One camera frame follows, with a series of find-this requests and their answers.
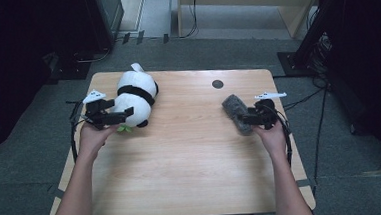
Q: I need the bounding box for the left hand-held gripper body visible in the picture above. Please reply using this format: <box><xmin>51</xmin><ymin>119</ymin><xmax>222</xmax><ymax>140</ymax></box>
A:
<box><xmin>81</xmin><ymin>88</ymin><xmax>116</xmax><ymax>132</ymax></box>

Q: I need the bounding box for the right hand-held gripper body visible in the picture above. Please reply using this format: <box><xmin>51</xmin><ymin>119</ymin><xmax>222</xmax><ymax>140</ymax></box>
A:
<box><xmin>252</xmin><ymin>90</ymin><xmax>290</xmax><ymax>132</ymax></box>

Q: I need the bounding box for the grey knitted cloth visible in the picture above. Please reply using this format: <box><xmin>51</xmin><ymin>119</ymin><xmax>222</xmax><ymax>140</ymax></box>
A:
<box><xmin>220</xmin><ymin>92</ymin><xmax>255</xmax><ymax>139</ymax></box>

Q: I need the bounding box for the panda plush toy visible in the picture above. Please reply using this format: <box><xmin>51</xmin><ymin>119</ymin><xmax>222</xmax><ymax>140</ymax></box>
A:
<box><xmin>107</xmin><ymin>60</ymin><xmax>162</xmax><ymax>134</ymax></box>

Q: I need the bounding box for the person's left hand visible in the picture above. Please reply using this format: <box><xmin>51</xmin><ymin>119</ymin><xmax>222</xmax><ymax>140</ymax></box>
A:
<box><xmin>75</xmin><ymin>120</ymin><xmax>121</xmax><ymax>160</ymax></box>

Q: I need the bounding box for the person's right hand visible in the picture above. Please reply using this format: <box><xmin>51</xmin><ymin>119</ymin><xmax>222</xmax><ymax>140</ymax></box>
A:
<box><xmin>250</xmin><ymin>119</ymin><xmax>292</xmax><ymax>162</ymax></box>

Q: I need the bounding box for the black angled floor tape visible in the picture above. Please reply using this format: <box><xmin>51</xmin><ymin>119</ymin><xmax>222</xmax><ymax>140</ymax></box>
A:
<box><xmin>65</xmin><ymin>99</ymin><xmax>81</xmax><ymax>121</ymax></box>

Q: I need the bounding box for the dark round table grommet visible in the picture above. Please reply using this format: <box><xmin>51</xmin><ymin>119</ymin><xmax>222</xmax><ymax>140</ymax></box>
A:
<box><xmin>211</xmin><ymin>78</ymin><xmax>225</xmax><ymax>90</ymax></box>

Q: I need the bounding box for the black floor plate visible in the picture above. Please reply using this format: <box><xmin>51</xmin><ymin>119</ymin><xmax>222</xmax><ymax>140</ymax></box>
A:
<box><xmin>43</xmin><ymin>49</ymin><xmax>94</xmax><ymax>84</ymax></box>

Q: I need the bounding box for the black stand base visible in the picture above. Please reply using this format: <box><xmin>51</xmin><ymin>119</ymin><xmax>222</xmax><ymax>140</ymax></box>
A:
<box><xmin>276</xmin><ymin>49</ymin><xmax>315</xmax><ymax>80</ymax></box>

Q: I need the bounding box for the grey floor tape strip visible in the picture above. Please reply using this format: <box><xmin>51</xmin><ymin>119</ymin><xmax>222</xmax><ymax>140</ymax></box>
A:
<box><xmin>296</xmin><ymin>177</ymin><xmax>314</xmax><ymax>188</ymax></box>
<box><xmin>47</xmin><ymin>183</ymin><xmax>67</xmax><ymax>200</ymax></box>

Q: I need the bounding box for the black curtain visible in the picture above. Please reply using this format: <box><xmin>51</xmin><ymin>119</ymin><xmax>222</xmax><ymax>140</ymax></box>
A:
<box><xmin>0</xmin><ymin>0</ymin><xmax>105</xmax><ymax>158</ymax></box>
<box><xmin>318</xmin><ymin>0</ymin><xmax>381</xmax><ymax>177</ymax></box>

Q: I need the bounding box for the black stand pole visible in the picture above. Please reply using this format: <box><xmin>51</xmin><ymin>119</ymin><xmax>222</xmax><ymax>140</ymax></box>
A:
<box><xmin>290</xmin><ymin>0</ymin><xmax>342</xmax><ymax>67</ymax></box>

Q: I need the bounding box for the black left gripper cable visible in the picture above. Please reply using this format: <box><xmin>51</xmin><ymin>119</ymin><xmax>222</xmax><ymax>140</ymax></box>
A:
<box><xmin>68</xmin><ymin>99</ymin><xmax>92</xmax><ymax>163</ymax></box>

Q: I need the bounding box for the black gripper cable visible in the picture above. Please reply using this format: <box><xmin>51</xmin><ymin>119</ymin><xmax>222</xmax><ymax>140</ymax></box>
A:
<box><xmin>68</xmin><ymin>99</ymin><xmax>92</xmax><ymax>163</ymax></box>
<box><xmin>271</xmin><ymin>108</ymin><xmax>294</xmax><ymax>169</ymax></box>

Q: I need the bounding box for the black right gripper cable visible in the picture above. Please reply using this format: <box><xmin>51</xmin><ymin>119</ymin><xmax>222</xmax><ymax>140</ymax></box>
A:
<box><xmin>271</xmin><ymin>108</ymin><xmax>294</xmax><ymax>169</ymax></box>

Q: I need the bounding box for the looped black floor cable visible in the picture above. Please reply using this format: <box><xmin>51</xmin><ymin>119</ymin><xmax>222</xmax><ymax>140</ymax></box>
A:
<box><xmin>72</xmin><ymin>46</ymin><xmax>114</xmax><ymax>66</ymax></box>

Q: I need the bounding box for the black hanging cable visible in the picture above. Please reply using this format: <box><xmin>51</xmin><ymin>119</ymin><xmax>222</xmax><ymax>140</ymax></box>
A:
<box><xmin>177</xmin><ymin>0</ymin><xmax>201</xmax><ymax>40</ymax></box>

